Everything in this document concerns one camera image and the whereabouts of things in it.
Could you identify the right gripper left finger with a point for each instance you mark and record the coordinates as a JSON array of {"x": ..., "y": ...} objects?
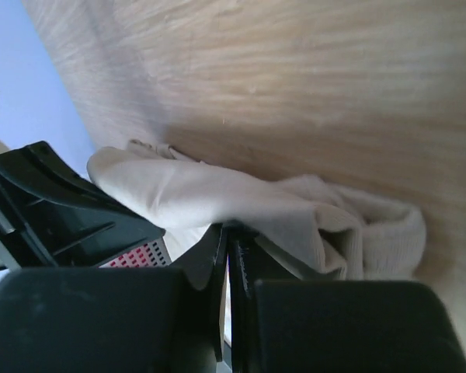
[{"x": 153, "y": 319}]

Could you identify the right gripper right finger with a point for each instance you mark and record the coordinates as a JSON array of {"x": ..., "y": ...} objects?
[{"x": 281, "y": 322}]

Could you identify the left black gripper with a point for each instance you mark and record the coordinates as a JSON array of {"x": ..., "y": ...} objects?
[{"x": 52, "y": 217}]

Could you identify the beige t shirt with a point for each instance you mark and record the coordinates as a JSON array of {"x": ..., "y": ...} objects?
[{"x": 333, "y": 229}]

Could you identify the white plastic laundry basket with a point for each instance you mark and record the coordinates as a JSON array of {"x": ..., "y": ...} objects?
[{"x": 159, "y": 251}]

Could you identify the pink t shirt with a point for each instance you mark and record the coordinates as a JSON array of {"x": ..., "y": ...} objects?
[{"x": 139, "y": 257}]

